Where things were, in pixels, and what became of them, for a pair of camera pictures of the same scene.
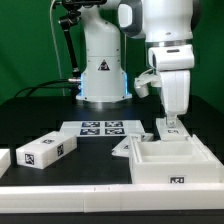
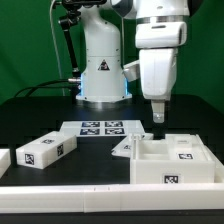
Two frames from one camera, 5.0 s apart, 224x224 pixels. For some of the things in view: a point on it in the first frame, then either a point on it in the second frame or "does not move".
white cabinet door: [167, 133] to [184, 147]
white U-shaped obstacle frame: [156, 197] does not move
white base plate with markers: [102, 128] does not move
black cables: [40, 86] does not move
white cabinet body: [185, 160] does not move
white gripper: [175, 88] to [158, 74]
